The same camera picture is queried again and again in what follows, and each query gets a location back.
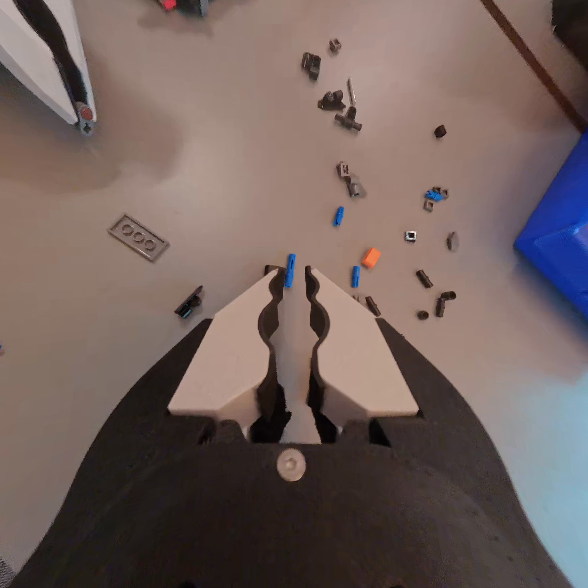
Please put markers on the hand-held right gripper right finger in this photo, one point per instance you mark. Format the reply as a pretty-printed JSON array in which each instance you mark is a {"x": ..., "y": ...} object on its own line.
[{"x": 367, "y": 367}]

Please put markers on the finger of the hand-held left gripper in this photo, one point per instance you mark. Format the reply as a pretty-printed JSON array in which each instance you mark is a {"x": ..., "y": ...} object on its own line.
[
  {"x": 23, "y": 50},
  {"x": 69, "y": 27}
]

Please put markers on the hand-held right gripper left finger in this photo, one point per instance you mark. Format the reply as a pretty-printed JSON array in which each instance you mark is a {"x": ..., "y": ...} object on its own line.
[{"x": 220, "y": 367}]

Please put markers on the grey lego cross-hole connector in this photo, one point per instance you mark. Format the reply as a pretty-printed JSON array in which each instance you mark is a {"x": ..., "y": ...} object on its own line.
[{"x": 87, "y": 127}]

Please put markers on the grey lego car model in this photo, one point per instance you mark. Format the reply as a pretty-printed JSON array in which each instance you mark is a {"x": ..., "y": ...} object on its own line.
[{"x": 183, "y": 5}]

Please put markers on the black lego pin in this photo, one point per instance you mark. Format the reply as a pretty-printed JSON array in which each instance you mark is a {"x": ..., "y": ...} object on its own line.
[
  {"x": 424, "y": 278},
  {"x": 372, "y": 306}
]

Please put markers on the black lego wedge panel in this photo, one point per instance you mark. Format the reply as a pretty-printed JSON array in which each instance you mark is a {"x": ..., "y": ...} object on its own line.
[{"x": 188, "y": 303}]

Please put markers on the black angled lego connector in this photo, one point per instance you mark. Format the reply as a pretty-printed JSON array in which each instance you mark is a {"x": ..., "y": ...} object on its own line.
[{"x": 442, "y": 305}]

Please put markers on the orange lego piece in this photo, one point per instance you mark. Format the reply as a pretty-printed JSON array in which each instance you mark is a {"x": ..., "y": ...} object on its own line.
[{"x": 370, "y": 257}]

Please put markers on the black curved lego piece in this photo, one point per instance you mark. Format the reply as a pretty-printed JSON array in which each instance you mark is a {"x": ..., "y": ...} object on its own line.
[{"x": 270, "y": 268}]

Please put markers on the small grey lego slope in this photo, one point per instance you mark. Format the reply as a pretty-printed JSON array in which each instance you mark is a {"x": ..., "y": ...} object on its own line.
[{"x": 452, "y": 240}]

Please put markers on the black lego plate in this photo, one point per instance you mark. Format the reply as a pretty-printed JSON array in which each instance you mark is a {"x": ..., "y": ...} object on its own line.
[{"x": 138, "y": 237}]

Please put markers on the round grey lego connector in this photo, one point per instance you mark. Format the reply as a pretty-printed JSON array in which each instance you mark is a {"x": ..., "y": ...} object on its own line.
[{"x": 355, "y": 187}]

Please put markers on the flat grey lego connector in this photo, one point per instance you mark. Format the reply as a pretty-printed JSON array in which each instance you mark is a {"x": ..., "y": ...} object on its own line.
[{"x": 342, "y": 169}]

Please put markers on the black lego angle beam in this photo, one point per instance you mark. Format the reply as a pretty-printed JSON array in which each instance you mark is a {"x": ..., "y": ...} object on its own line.
[{"x": 311, "y": 64}]

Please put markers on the small black lego bush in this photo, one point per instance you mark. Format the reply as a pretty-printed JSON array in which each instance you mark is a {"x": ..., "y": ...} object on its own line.
[{"x": 440, "y": 132}]

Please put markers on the black lego axle connector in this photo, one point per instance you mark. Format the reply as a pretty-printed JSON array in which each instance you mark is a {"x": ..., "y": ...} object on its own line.
[{"x": 347, "y": 120}]

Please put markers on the dark grey lego panel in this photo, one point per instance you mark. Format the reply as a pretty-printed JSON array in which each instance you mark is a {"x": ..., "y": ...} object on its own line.
[{"x": 330, "y": 101}]

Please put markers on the white lego axle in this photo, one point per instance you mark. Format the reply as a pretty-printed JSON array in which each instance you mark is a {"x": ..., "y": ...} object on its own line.
[{"x": 351, "y": 92}]

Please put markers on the black toy set box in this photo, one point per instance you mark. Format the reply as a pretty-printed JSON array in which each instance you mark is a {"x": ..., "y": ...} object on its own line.
[{"x": 572, "y": 23}]

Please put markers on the blue plastic bin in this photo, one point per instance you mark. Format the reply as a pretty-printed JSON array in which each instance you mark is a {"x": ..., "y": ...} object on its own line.
[{"x": 560, "y": 239}]

